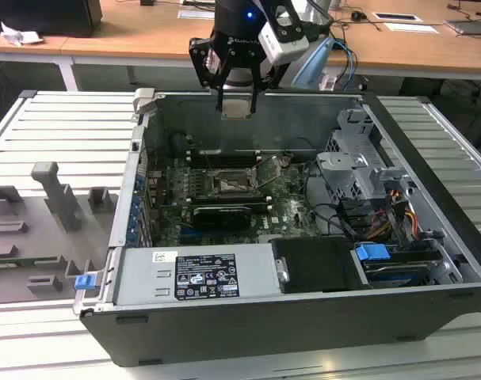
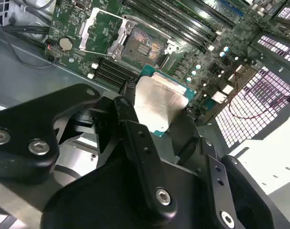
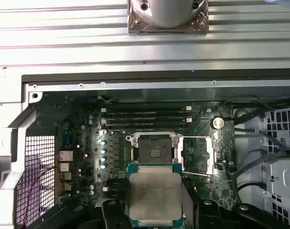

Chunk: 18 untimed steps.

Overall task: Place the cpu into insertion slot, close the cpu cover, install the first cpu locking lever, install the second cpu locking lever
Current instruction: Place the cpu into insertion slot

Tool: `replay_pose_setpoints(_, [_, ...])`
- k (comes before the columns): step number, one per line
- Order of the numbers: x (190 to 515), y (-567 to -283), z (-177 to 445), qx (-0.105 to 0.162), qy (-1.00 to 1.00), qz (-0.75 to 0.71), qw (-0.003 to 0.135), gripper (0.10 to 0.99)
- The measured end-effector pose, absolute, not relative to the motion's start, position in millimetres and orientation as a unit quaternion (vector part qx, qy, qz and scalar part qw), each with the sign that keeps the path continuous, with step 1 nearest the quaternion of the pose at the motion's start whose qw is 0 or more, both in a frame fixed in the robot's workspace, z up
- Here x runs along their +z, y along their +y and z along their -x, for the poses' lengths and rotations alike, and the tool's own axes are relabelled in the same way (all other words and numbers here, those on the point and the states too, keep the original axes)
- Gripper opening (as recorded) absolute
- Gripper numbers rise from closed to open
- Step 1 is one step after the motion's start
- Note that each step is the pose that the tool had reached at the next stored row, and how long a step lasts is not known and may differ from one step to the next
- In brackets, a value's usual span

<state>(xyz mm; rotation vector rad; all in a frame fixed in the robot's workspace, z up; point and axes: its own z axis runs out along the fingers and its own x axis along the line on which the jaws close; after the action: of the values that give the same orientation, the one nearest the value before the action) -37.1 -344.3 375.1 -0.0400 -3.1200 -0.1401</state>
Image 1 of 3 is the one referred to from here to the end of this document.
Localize blue cables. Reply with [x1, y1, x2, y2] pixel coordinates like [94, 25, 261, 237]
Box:
[334, 37, 359, 93]

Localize green RAM stick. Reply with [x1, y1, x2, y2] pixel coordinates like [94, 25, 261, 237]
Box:
[0, 256, 63, 266]

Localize grey desk cable port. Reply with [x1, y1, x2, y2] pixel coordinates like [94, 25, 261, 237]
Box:
[178, 9, 217, 21]
[372, 11, 423, 23]

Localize grey plastic case latch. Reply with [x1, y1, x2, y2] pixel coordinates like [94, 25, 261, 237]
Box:
[132, 87, 158, 116]

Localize orange yellow red wires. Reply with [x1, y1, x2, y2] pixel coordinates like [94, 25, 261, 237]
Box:
[366, 188, 420, 243]

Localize hard disk in blue carrier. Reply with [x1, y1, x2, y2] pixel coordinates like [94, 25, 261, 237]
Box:
[353, 243, 439, 289]

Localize silver CPU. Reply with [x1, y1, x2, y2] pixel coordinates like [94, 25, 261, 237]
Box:
[220, 98, 254, 120]

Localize grey parts rack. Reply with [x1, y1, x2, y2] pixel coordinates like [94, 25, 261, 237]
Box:
[0, 161, 120, 306]

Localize black and grey PC case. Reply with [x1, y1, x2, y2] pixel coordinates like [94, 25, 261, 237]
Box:
[72, 87, 481, 367]

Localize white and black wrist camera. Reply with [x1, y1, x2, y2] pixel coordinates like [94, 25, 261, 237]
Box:
[258, 15, 311, 64]

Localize black cylindrical component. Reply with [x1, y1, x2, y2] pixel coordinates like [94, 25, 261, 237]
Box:
[169, 132, 187, 154]

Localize green motherboard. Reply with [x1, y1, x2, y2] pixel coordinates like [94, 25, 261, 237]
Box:
[147, 156, 323, 245]

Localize silver metal drive cage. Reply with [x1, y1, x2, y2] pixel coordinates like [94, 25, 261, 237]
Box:
[315, 108, 416, 203]

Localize white paper sheet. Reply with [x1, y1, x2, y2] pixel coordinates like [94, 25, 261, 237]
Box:
[384, 22, 442, 35]

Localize metal socket cover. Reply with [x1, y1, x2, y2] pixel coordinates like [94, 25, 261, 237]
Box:
[254, 155, 284, 190]

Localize black expansion card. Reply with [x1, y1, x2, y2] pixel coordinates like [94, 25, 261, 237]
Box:
[191, 204, 252, 231]

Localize crumpled white paper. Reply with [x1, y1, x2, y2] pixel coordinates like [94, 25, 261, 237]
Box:
[0, 21, 44, 47]

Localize silver power supply with label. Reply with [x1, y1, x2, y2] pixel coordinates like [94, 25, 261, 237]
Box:
[113, 241, 283, 306]

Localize black monitor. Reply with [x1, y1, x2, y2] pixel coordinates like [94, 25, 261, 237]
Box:
[0, 0, 103, 39]

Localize CPU socket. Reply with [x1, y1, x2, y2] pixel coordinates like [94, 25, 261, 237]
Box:
[208, 165, 264, 199]

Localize grey laptop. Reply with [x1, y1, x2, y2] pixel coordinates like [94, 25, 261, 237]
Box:
[444, 17, 481, 40]

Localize black cable in case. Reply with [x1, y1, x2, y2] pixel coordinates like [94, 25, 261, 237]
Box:
[303, 160, 358, 243]

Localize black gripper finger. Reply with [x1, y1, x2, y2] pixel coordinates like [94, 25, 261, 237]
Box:
[189, 37, 233, 112]
[250, 55, 283, 113]

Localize light wooden desk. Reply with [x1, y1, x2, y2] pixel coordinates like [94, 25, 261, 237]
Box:
[61, 0, 481, 94]
[0, 0, 120, 93]

